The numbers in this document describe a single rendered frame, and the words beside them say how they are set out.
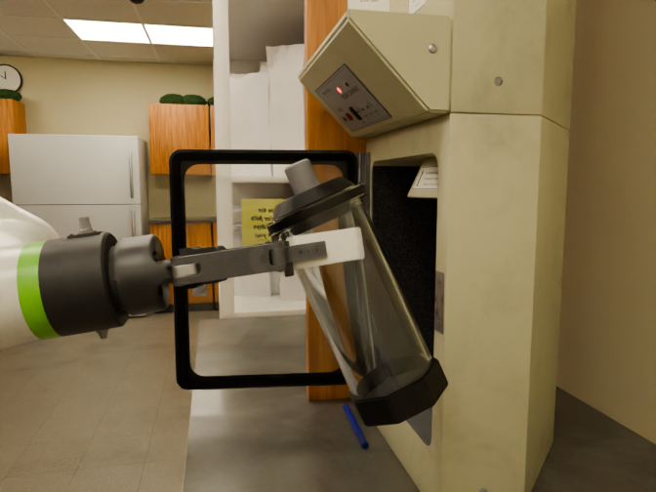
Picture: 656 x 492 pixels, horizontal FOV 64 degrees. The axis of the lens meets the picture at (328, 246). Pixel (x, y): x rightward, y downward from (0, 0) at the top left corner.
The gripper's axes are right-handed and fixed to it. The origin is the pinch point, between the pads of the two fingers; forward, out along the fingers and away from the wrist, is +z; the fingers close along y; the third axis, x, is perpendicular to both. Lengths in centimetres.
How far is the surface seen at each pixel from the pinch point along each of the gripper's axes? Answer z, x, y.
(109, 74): -119, -198, 535
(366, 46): 7.2, -19.9, 0.3
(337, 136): 10.4, -17.4, 36.9
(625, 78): 58, -19, 26
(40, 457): -122, 89, 223
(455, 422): 12.4, 22.5, 4.2
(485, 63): 19.9, -16.8, 0.1
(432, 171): 17.2, -7.1, 12.5
